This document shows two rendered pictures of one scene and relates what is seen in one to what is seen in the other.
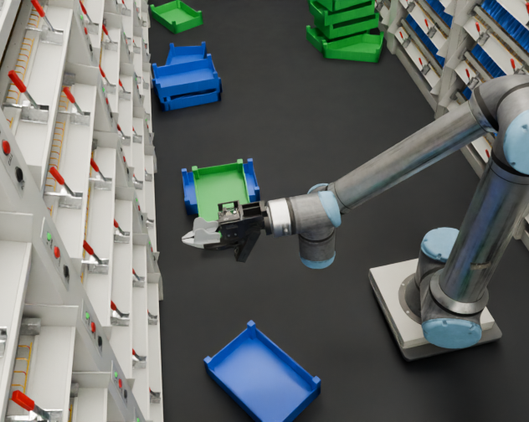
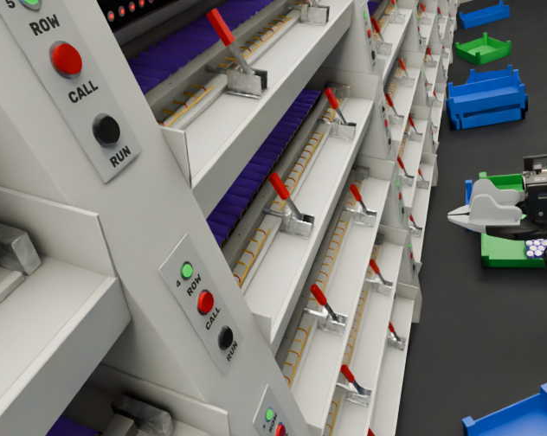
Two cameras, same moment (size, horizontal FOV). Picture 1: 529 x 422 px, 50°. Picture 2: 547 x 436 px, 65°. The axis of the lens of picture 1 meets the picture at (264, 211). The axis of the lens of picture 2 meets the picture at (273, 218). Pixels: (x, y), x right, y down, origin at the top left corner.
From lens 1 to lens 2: 0.70 m
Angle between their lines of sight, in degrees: 33
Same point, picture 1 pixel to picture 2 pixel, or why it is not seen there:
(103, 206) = (335, 155)
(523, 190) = not seen: outside the picture
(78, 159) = (289, 51)
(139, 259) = (391, 259)
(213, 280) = (492, 313)
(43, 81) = not seen: outside the picture
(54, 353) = (22, 327)
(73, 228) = (230, 118)
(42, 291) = (4, 150)
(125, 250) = (365, 234)
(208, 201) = not seen: hidden behind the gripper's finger
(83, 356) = (164, 358)
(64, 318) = (81, 246)
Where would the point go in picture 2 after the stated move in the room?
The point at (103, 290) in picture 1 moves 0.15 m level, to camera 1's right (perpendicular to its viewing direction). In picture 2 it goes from (292, 261) to (418, 272)
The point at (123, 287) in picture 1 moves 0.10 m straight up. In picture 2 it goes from (350, 280) to (337, 235)
